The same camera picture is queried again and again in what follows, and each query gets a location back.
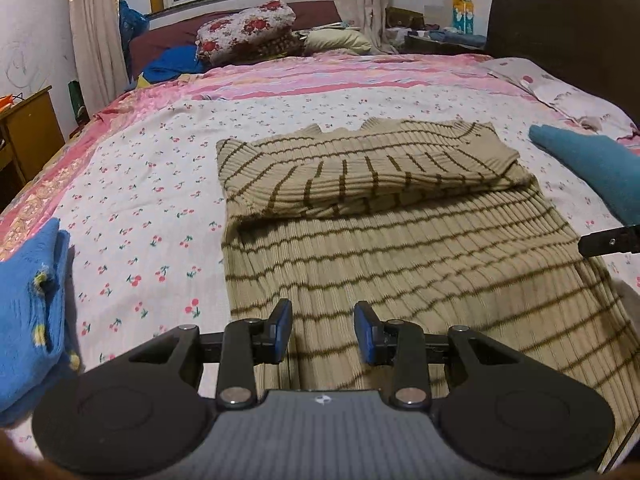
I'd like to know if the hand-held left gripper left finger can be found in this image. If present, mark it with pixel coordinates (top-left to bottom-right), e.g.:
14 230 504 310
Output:
127 298 295 408

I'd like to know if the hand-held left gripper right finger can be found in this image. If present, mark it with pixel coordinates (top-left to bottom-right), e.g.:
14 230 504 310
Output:
353 301 522 408

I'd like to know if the red floral pillow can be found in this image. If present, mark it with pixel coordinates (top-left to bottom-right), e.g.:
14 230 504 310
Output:
195 0 297 67

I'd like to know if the folded blue knit garment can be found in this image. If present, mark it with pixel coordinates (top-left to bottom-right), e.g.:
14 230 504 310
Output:
0 217 83 427

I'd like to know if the pink printed pillow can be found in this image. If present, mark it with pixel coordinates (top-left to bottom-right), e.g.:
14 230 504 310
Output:
479 56 640 142

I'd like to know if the blue cloth with yellow print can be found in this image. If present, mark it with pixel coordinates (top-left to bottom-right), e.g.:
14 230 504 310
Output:
136 45 210 86

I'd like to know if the dark red headboard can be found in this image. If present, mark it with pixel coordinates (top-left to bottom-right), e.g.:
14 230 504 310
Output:
128 0 347 80

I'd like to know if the teal garment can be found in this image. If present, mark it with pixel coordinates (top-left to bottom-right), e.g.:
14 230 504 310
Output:
528 124 640 226

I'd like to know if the cream curtain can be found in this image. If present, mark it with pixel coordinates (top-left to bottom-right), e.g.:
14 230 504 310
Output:
66 0 135 122
331 0 397 53

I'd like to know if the dark brown wooden headboard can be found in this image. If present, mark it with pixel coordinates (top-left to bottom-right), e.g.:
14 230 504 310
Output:
484 0 640 127

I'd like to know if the pink striped quilt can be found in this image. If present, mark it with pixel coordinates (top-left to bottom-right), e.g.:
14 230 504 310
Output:
0 52 531 261

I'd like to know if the yellow and blue package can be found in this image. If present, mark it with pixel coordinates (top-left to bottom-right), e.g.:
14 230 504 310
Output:
452 0 476 35

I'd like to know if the blue plastic bag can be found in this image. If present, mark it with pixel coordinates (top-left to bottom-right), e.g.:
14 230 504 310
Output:
118 0 150 82

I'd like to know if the beige striped knit sweater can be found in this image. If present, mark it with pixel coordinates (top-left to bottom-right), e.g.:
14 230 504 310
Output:
216 118 640 472

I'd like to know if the wooden side cabinet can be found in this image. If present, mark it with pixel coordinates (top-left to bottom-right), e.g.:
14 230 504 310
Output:
0 85 67 188

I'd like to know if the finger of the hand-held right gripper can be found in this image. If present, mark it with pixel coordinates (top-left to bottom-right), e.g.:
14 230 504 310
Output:
577 226 640 259

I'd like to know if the dark nightstand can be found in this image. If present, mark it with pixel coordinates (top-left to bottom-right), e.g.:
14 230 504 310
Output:
384 6 487 56

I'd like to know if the beige pillow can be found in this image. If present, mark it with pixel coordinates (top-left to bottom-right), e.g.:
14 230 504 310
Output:
299 27 383 57

